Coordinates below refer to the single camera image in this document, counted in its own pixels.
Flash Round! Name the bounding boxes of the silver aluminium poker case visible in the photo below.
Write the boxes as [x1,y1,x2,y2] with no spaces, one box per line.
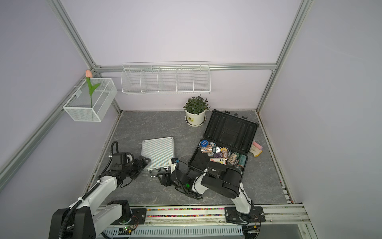
[141,137,175,178]

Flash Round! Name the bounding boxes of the black poker set case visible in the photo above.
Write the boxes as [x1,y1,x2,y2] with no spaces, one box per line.
[188,110,259,173]

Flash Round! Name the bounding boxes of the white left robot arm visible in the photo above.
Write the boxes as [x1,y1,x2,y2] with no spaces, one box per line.
[49,141,151,239]

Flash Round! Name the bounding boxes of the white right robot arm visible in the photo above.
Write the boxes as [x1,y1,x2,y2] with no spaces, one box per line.
[155,158,253,215]

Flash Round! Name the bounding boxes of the striped poker chip stack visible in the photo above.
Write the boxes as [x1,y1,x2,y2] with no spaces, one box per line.
[201,145,213,154]

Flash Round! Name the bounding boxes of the purple poker chip stack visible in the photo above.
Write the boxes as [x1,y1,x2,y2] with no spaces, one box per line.
[214,151,228,159]

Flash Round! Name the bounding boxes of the mixed poker chip row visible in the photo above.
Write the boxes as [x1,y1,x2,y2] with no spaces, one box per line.
[226,152,240,166]

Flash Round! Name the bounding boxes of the green poker chip row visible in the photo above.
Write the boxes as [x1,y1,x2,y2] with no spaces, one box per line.
[237,154,247,171]

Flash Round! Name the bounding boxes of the blue round dealer chip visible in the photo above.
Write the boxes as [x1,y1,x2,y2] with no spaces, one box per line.
[199,139,210,148]

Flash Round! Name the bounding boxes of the playing card deck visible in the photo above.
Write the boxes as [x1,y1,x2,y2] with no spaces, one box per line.
[210,158,226,165]

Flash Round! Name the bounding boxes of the white plant pot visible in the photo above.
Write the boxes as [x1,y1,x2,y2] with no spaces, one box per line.
[185,110,206,126]

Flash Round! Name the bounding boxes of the white pot saucer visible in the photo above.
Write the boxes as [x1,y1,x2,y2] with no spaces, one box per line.
[184,116,207,127]

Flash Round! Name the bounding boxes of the green potted plant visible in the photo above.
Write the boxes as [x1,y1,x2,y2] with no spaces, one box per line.
[183,95,210,115]

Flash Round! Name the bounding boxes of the white cotton work glove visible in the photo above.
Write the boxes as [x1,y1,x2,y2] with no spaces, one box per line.
[250,145,263,157]

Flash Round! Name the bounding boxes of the purple pink garden trowel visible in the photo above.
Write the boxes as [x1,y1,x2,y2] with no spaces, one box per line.
[252,141,263,150]

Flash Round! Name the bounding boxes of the artificial pink tulip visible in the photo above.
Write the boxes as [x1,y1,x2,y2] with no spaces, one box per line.
[85,70,100,107]

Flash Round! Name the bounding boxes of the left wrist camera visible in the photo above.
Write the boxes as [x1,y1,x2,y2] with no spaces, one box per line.
[110,152,129,170]

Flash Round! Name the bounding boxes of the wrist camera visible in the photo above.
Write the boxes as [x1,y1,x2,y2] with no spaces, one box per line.
[110,152,129,170]
[169,158,179,173]

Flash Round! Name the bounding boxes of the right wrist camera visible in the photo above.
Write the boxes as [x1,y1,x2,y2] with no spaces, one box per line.
[169,158,179,173]

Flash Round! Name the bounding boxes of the white vented cable duct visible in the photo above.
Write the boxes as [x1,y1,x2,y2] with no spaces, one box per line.
[103,225,244,239]

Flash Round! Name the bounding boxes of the white mesh wall basket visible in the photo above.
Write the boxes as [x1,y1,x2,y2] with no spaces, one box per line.
[63,78,117,122]

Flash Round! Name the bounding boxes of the white wire wall shelf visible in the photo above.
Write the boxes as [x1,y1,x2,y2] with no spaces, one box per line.
[121,61,211,94]

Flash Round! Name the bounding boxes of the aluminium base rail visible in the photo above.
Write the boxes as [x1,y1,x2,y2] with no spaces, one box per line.
[130,204,311,226]

